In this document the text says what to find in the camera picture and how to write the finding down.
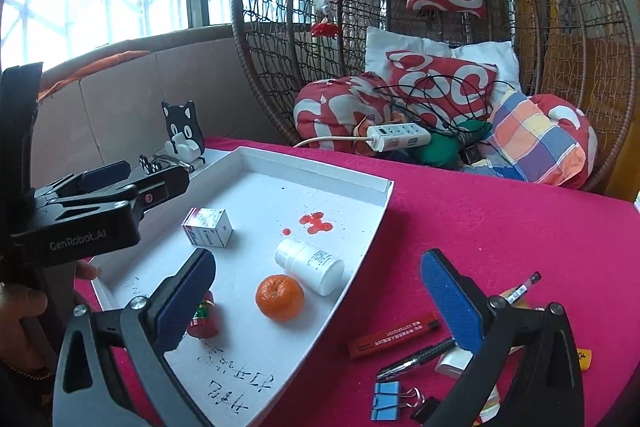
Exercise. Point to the orange cloth on ledge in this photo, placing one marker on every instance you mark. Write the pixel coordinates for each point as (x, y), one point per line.
(53, 86)

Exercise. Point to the round red white cushion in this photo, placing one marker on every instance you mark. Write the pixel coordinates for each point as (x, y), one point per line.
(340, 109)

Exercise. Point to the eyeglasses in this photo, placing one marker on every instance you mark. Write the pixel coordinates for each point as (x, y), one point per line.
(156, 163)

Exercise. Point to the white charger plug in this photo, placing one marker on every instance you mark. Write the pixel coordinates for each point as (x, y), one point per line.
(453, 363)

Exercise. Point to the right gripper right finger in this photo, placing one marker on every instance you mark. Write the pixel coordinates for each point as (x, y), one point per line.
(547, 387)

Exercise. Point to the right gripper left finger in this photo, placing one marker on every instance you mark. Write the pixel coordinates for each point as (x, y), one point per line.
(88, 390)

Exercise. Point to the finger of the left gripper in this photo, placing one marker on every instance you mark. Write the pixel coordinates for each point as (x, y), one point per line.
(91, 180)
(141, 192)

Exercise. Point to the small white medicine box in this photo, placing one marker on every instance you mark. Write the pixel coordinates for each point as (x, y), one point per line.
(207, 227)

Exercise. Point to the red round cushion right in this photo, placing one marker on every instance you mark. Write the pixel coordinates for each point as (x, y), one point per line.
(574, 121)

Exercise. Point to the green cushion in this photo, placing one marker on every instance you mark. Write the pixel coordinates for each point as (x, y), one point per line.
(445, 147)

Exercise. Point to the person's left hand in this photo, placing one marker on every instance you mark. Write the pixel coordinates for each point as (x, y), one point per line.
(18, 352)

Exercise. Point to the orange tangerine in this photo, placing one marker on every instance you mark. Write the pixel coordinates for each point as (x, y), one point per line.
(280, 298)

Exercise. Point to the blue binder clip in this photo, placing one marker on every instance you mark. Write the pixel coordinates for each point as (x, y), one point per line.
(389, 398)

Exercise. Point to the black cat phone stand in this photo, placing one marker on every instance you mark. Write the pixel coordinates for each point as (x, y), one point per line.
(185, 137)

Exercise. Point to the red table cloth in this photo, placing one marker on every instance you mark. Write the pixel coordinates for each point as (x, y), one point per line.
(496, 231)

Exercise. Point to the red pencil lead box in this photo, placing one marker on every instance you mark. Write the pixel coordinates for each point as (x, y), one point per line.
(385, 339)

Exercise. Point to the black ballpoint pen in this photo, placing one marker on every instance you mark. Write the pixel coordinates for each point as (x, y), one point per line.
(416, 359)

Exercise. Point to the white cardboard tray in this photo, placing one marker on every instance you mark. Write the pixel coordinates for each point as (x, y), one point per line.
(236, 377)

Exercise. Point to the white power strip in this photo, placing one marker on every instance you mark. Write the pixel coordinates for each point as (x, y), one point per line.
(382, 138)

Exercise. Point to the small red bottle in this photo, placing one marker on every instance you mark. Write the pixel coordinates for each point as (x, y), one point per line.
(204, 322)

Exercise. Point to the plaid colourful cushion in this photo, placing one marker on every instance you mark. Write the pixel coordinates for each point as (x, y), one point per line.
(525, 145)

